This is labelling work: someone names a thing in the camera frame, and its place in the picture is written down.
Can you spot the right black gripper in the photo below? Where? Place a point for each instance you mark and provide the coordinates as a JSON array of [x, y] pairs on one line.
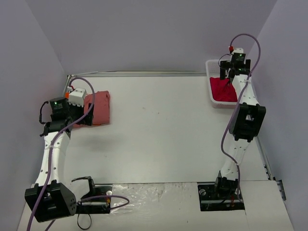
[[224, 65]]

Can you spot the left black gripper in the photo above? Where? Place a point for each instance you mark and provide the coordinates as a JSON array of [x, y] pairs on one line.
[[89, 114]]

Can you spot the red t-shirt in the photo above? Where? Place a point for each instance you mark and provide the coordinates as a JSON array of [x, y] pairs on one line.
[[223, 90]]

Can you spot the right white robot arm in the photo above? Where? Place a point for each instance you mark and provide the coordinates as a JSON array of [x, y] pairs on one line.
[[243, 126]]

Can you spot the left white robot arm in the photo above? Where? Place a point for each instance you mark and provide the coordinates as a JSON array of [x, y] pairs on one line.
[[50, 198]]

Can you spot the white plastic basket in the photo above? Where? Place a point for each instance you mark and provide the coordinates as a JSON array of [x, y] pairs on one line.
[[213, 70]]

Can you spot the pink folded t-shirt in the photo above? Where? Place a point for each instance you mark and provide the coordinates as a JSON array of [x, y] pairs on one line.
[[101, 114]]

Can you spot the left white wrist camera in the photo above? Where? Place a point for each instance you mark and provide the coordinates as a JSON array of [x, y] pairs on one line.
[[77, 97]]

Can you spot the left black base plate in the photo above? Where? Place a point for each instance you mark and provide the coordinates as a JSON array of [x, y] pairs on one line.
[[86, 192]]

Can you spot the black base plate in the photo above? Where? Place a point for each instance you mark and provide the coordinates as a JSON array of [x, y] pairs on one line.
[[212, 201], [86, 192]]

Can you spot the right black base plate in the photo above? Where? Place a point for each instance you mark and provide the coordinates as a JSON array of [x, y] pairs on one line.
[[212, 201]]

